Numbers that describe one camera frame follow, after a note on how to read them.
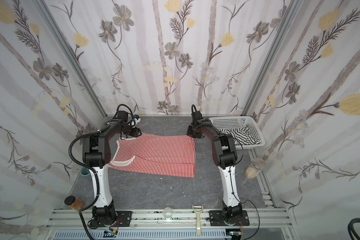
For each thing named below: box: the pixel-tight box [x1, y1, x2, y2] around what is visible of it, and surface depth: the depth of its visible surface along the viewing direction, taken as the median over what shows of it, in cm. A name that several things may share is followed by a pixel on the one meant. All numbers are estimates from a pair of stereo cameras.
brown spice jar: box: [64, 195, 86, 212], surface depth 74 cm
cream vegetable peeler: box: [192, 205, 204, 237], surface depth 75 cm
